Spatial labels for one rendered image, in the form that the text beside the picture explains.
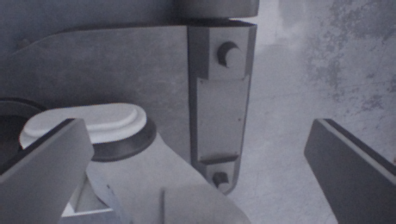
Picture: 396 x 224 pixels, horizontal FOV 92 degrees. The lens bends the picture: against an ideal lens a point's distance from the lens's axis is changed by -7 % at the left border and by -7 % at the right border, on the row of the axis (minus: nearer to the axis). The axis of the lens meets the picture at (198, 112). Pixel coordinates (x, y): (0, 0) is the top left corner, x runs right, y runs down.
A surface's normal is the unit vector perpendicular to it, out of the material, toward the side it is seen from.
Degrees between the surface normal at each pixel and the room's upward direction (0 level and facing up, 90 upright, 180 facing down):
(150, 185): 90
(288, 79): 0
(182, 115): 0
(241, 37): 0
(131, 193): 90
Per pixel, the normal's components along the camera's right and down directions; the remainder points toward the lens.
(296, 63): 0.18, 0.48
